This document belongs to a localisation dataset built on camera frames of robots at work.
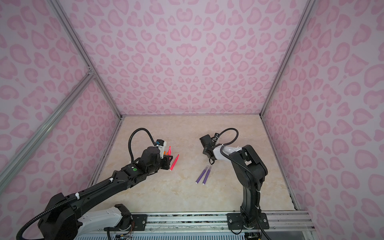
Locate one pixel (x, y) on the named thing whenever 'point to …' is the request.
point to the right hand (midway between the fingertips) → (210, 149)
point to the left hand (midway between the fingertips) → (173, 154)
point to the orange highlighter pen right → (166, 154)
